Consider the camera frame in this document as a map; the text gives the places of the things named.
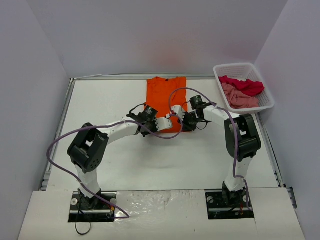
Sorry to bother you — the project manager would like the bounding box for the orange t shirt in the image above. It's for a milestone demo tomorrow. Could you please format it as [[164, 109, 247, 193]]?
[[145, 76, 188, 118]]

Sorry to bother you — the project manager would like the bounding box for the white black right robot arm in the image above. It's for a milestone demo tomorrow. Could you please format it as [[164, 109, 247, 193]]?
[[174, 95, 262, 207]]

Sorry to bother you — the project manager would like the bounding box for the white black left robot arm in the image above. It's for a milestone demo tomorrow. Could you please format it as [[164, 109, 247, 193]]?
[[67, 105, 158, 210]]

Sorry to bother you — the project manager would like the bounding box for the dusty pink t shirt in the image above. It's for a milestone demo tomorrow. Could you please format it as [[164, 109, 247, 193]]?
[[221, 83, 259, 109]]

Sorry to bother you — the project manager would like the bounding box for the white plastic laundry basket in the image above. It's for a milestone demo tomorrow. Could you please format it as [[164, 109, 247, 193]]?
[[213, 63, 275, 115]]

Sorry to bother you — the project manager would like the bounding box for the magenta t shirt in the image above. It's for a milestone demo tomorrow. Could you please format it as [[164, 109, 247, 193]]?
[[218, 75, 265, 97]]

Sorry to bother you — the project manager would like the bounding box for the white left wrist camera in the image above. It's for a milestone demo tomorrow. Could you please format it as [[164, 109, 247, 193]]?
[[155, 113, 174, 134]]

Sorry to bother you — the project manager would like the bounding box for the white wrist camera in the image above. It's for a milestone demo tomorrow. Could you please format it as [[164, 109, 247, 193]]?
[[170, 105, 186, 120], [155, 113, 174, 134]]

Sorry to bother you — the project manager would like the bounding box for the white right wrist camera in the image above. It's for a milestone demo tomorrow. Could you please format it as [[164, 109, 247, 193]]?
[[170, 105, 186, 120]]

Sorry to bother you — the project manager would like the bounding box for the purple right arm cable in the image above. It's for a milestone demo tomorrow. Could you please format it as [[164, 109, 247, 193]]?
[[168, 87, 251, 211]]

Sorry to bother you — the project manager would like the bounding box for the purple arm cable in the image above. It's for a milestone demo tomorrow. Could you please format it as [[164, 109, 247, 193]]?
[[168, 87, 251, 211], [46, 113, 185, 220]]

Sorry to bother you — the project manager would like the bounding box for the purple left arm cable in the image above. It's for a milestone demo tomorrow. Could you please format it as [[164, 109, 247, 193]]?
[[46, 113, 185, 220]]

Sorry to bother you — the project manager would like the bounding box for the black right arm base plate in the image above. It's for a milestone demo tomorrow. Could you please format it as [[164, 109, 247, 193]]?
[[205, 190, 255, 220]]

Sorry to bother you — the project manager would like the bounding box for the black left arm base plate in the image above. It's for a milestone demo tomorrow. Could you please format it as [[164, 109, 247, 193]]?
[[68, 192, 115, 223]]

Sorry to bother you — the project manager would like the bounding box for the aluminium table edge rail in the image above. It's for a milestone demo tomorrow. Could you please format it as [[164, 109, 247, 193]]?
[[39, 78, 76, 191]]

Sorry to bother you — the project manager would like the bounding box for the thin black cable loop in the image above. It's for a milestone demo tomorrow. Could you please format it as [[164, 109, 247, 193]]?
[[74, 202, 93, 236]]

